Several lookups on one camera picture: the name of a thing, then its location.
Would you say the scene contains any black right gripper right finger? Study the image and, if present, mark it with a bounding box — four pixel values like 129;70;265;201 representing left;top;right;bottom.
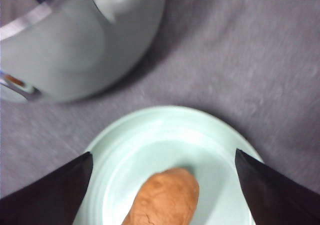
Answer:
235;148;320;225

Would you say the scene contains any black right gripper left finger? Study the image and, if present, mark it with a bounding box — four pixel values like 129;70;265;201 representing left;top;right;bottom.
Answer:
0;151;93;225

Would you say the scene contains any green plate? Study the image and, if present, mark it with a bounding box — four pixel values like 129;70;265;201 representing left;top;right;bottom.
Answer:
75;105;263;225

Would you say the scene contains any brown potato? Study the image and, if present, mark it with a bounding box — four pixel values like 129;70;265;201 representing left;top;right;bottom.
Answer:
122;168;200;225

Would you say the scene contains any green electric steamer pot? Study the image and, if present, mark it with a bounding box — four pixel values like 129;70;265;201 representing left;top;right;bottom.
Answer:
0;0;165;103

